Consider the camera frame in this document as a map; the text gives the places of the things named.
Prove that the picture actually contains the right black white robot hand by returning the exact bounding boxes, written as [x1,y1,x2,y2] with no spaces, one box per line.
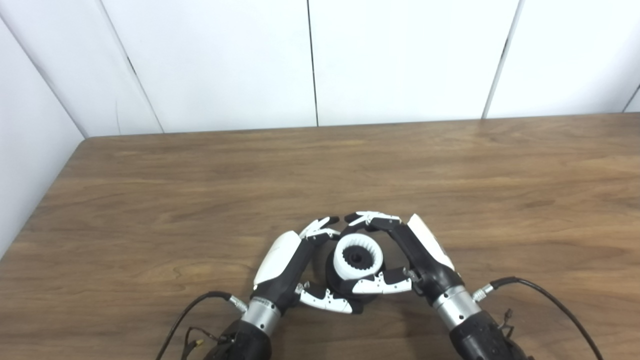
[344,210,466,303]

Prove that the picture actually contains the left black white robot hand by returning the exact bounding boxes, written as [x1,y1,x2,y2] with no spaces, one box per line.
[252,216,365,316]

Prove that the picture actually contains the white plastic ring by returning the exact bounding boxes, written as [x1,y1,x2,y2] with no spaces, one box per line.
[333,234,384,281]

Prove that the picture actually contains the round black plastic part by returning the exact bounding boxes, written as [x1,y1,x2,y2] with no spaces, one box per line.
[325,227,396,302]

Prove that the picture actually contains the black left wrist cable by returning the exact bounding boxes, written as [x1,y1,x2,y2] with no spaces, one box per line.
[155,291,248,360]

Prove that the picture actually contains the thin right arm wires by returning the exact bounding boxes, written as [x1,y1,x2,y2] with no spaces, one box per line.
[497,308,516,338]

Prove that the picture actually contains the thin arm wires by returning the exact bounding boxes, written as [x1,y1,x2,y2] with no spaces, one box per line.
[497,308,516,338]
[182,326,231,358]

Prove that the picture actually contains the thin left arm wires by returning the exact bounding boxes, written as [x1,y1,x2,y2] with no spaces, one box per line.
[182,326,231,358]

